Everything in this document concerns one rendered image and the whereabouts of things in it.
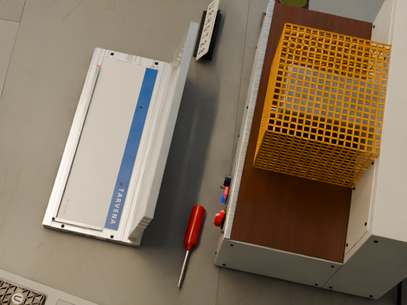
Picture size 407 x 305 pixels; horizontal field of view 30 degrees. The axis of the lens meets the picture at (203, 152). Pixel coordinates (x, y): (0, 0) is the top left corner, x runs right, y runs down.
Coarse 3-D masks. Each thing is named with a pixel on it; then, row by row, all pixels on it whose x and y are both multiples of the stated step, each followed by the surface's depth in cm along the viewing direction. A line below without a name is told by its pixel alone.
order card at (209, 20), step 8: (216, 0) 180; (208, 8) 183; (216, 8) 178; (208, 16) 181; (208, 24) 179; (208, 32) 177; (200, 40) 180; (208, 40) 175; (200, 48) 178; (200, 56) 176
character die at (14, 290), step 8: (0, 280) 153; (0, 288) 152; (8, 288) 153; (16, 288) 153; (24, 288) 152; (0, 296) 152; (8, 296) 152; (16, 296) 152; (24, 296) 153; (32, 296) 152; (40, 296) 153; (0, 304) 151; (8, 304) 152; (16, 304) 151; (24, 304) 151; (32, 304) 151; (40, 304) 151
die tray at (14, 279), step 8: (0, 272) 155; (8, 272) 155; (8, 280) 154; (16, 280) 154; (24, 280) 154; (32, 288) 154; (40, 288) 154; (48, 288) 154; (48, 296) 153; (56, 296) 154; (64, 296) 154; (72, 296) 154; (48, 304) 153; (56, 304) 153; (64, 304) 153; (72, 304) 153; (80, 304) 153; (88, 304) 153; (96, 304) 154
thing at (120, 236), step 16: (96, 48) 176; (96, 64) 174; (144, 64) 175; (160, 64) 175; (160, 80) 174; (160, 96) 172; (80, 112) 169; (144, 128) 169; (144, 144) 167; (64, 160) 164; (144, 160) 166; (64, 192) 161; (128, 192) 163; (48, 208) 159; (128, 208) 161; (48, 224) 158; (64, 224) 159; (128, 224) 160; (112, 240) 159; (128, 240) 158
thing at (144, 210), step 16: (192, 32) 158; (192, 48) 156; (176, 64) 167; (176, 80) 153; (176, 96) 151; (160, 112) 164; (176, 112) 150; (160, 128) 161; (160, 144) 147; (160, 160) 145; (144, 176) 158; (160, 176) 144; (144, 192) 155; (144, 208) 152; (144, 224) 145
